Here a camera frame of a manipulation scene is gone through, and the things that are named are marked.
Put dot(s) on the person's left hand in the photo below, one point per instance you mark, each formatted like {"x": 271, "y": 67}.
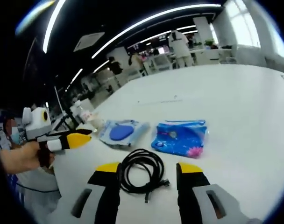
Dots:
{"x": 32, "y": 155}

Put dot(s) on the floral paper cup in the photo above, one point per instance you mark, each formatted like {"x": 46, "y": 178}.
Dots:
{"x": 97, "y": 121}

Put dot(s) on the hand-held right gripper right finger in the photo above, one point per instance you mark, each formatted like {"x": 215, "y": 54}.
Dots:
{"x": 188, "y": 193}

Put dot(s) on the bright window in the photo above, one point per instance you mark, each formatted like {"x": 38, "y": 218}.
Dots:
{"x": 243, "y": 23}

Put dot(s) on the long ceiling light strip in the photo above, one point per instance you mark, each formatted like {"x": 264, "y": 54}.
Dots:
{"x": 156, "y": 17}

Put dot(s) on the green potted plant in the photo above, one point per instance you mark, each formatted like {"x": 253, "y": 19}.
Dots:
{"x": 209, "y": 43}

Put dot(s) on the blue-lid wet wipes pack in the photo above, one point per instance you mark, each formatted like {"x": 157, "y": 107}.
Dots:
{"x": 123, "y": 134}

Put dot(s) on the short ceiling light strip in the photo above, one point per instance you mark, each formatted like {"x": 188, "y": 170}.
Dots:
{"x": 52, "y": 25}

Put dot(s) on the ceiling air conditioner vent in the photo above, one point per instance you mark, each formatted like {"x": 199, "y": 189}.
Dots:
{"x": 89, "y": 40}

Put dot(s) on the blue tissue pack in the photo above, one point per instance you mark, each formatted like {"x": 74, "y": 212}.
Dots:
{"x": 179, "y": 137}

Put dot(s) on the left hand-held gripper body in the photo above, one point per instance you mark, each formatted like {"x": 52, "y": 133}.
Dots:
{"x": 37, "y": 123}

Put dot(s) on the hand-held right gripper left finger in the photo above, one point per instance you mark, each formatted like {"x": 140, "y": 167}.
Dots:
{"x": 109, "y": 191}

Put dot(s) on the person's head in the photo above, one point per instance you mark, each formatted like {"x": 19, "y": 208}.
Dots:
{"x": 16, "y": 138}

